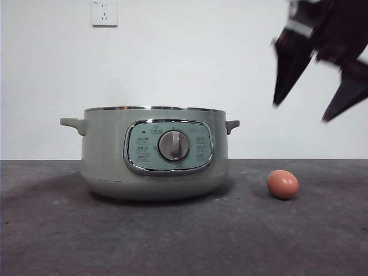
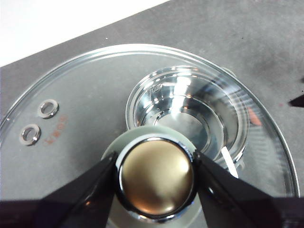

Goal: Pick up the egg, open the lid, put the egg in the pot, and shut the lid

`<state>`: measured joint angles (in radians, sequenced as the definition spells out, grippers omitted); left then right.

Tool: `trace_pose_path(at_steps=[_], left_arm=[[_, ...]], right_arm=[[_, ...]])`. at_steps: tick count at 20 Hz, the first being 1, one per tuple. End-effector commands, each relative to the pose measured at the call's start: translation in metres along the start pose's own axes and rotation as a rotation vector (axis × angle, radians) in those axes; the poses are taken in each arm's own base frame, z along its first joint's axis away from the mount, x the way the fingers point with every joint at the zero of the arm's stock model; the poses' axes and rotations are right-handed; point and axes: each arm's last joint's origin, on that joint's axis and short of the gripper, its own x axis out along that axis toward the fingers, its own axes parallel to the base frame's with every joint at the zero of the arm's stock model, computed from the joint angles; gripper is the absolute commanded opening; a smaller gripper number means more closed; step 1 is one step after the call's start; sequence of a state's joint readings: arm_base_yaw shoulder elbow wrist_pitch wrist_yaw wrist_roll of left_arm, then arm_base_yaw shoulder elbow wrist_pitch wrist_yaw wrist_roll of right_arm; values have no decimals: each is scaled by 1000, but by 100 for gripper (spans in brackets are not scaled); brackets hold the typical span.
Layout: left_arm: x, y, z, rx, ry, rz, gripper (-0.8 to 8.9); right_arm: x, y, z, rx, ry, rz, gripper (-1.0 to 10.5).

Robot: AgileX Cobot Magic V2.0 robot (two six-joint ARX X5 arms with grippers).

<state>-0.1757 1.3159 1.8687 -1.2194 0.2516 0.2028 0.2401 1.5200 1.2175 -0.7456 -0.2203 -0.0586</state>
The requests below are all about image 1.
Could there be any brown egg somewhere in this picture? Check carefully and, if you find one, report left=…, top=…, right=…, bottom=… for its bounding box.
left=266, top=169, right=300, bottom=201

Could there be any white wall socket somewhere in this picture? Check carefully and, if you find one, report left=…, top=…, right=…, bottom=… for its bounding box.
left=91, top=0, right=118, bottom=28

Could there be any green electric cooking pot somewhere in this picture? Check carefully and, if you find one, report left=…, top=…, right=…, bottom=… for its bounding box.
left=59, top=106, right=240, bottom=201

